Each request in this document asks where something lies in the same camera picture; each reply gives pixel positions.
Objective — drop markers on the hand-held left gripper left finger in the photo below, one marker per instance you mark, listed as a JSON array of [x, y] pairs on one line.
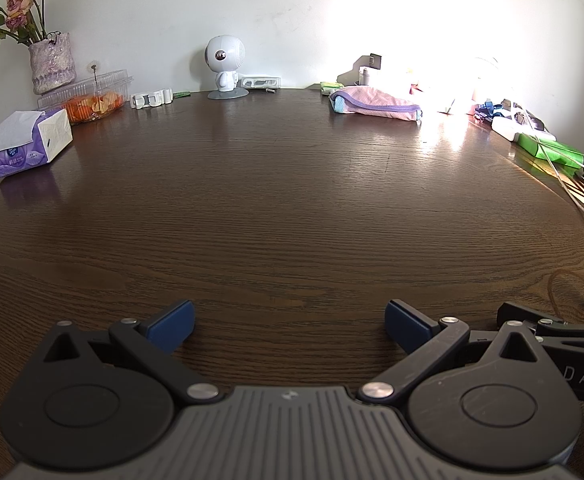
[[170, 324]]

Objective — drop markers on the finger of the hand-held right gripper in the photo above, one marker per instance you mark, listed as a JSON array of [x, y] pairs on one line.
[[527, 316]]

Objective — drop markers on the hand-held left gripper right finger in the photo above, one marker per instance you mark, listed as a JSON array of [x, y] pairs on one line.
[[408, 325]]

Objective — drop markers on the pink and blue cloth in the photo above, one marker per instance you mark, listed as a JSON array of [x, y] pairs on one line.
[[372, 102]]

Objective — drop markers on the flat green box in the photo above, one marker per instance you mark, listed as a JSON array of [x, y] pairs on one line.
[[552, 152]]

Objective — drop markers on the white box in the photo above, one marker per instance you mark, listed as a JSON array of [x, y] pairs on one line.
[[509, 127]]

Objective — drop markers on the purple tissue box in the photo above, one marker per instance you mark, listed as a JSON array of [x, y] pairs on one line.
[[26, 156]]

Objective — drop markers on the white clip device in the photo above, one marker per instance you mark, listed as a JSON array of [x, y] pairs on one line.
[[147, 98]]

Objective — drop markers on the clear plastic food container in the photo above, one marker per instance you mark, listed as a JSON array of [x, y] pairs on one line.
[[94, 102]]

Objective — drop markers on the small green box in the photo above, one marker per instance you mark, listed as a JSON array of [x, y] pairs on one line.
[[332, 86]]

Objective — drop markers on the small white bottle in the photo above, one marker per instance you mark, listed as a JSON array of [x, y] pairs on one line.
[[365, 76]]

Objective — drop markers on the white rectangular case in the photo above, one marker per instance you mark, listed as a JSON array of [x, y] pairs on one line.
[[261, 81]]

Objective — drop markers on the grey small box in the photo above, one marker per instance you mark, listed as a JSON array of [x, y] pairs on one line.
[[376, 61]]

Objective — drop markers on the white robot figure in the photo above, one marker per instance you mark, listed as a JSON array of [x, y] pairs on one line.
[[225, 57]]

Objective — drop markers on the purple white textured vase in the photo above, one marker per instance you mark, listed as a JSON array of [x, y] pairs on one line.
[[51, 65]]

